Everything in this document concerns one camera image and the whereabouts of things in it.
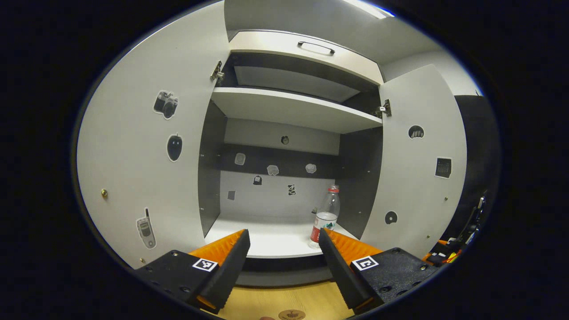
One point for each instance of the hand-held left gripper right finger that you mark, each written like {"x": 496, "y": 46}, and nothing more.
{"x": 340, "y": 271}

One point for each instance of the clear plastic water bottle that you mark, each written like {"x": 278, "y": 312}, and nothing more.
{"x": 324, "y": 222}

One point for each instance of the white grey cabinet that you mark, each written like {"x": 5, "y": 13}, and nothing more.
{"x": 275, "y": 106}

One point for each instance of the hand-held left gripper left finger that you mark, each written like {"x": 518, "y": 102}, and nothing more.
{"x": 226, "y": 271}

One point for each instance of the white cabinet door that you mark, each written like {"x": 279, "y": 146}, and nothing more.
{"x": 146, "y": 178}
{"x": 418, "y": 195}

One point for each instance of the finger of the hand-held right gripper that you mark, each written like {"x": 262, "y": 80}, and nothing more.
{"x": 440, "y": 257}

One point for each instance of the white cabinet drawer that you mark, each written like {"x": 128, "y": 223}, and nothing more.
{"x": 266, "y": 44}

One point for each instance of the metal door hinge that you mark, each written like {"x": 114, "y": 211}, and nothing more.
{"x": 384, "y": 108}
{"x": 218, "y": 74}

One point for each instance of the round wooden coaster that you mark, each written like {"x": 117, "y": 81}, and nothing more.
{"x": 292, "y": 315}

